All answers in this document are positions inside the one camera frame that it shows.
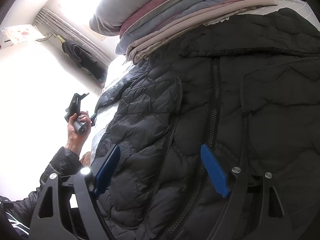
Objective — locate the beige folded blanket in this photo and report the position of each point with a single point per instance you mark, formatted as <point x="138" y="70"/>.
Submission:
<point x="187" y="22"/>

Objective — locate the grey window curtain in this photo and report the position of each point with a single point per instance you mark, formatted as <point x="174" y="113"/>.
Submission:
<point x="67" y="32"/>

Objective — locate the person's left hand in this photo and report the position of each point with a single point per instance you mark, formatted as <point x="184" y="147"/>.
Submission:
<point x="75" y="140"/>

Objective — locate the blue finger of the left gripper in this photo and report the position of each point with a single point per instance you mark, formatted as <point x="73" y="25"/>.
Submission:
<point x="93" y="119"/>

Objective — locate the blue-grey folded blanket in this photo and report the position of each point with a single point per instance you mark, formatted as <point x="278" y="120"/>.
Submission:
<point x="180" y="9"/>

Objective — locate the grey bed with checked sheet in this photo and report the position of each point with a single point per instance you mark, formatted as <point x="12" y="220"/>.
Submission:
<point x="120" y="67"/>

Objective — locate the white air conditioner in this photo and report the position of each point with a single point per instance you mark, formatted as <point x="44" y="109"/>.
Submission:
<point x="22" y="33"/>

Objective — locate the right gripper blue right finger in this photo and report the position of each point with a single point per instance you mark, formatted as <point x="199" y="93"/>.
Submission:
<point x="215" y="171"/>

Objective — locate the black quilted down jacket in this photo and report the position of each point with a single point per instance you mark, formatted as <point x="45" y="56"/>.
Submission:
<point x="248" y="87"/>

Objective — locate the left forearm in black sleeve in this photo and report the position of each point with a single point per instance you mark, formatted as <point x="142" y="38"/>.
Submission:
<point x="19" y="213"/>

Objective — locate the maroon folded blanket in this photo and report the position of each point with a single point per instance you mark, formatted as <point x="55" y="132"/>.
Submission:
<point x="145" y="13"/>

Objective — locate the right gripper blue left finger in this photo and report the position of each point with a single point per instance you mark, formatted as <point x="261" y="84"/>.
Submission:
<point x="103" y="169"/>

